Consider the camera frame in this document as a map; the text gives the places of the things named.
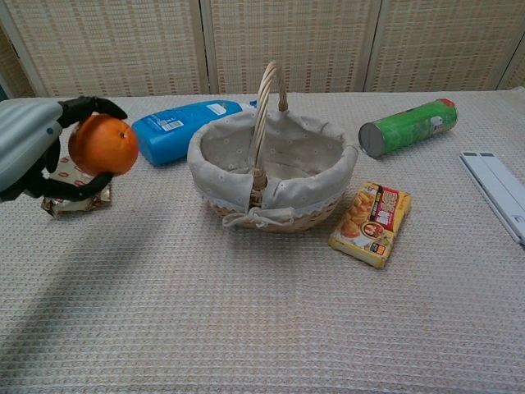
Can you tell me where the green cylindrical chips can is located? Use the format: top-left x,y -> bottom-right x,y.
358,97 -> 459,159

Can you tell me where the orange fruit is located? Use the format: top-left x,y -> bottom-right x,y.
67,113 -> 139,177

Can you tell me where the woven folding screen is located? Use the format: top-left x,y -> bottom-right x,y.
0,0 -> 525,99

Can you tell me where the beige woven tablecloth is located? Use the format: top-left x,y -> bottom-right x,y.
0,86 -> 525,394

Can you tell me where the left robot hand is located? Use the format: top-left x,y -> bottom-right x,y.
0,96 -> 129,204

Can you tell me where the blue plastic bottle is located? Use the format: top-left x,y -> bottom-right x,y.
130,99 -> 258,167

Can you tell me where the white folded stand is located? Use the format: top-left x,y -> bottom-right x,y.
458,151 -> 525,250

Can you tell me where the wicker basket with cloth liner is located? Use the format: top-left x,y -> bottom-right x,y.
186,60 -> 359,234

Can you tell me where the gold foil snack packet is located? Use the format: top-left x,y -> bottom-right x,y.
40,155 -> 113,218

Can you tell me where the yellow snack box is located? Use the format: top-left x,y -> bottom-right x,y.
328,181 -> 413,270

